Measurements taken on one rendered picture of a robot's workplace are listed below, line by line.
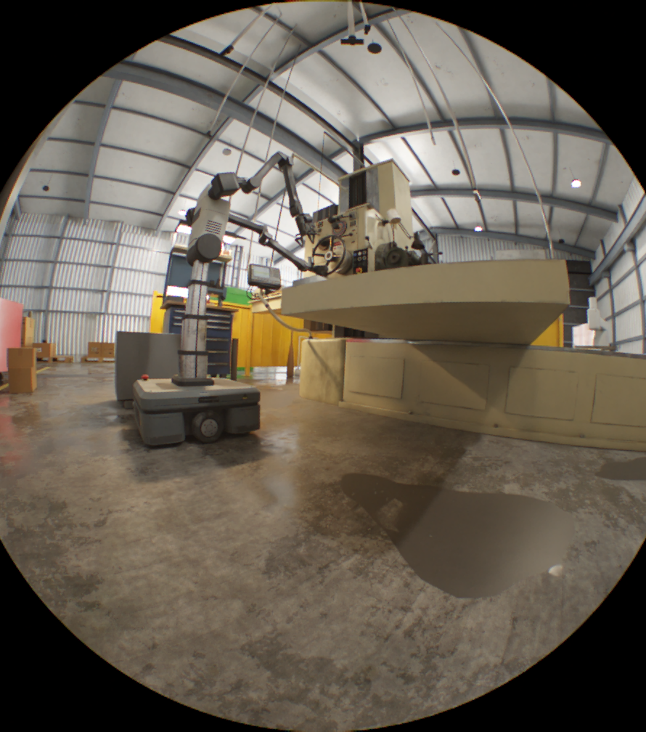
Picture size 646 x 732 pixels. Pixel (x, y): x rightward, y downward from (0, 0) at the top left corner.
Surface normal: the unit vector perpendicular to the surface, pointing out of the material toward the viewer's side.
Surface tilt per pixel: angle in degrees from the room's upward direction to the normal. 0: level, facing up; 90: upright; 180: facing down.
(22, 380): 90
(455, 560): 0
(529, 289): 90
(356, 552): 0
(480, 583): 0
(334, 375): 90
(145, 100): 169
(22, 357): 90
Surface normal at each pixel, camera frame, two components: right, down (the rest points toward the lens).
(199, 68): 0.09, 0.99
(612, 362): -0.66, 0.00
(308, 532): 0.05, -1.00
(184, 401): 0.73, 0.07
